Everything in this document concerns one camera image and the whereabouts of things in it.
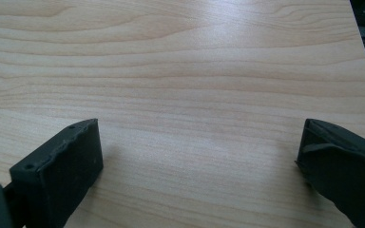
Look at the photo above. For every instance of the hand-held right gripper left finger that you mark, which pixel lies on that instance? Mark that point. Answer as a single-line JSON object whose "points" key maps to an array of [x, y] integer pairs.
{"points": [[60, 171]]}

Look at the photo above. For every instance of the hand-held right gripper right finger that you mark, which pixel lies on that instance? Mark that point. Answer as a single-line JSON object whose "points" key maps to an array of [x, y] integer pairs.
{"points": [[345, 171]]}

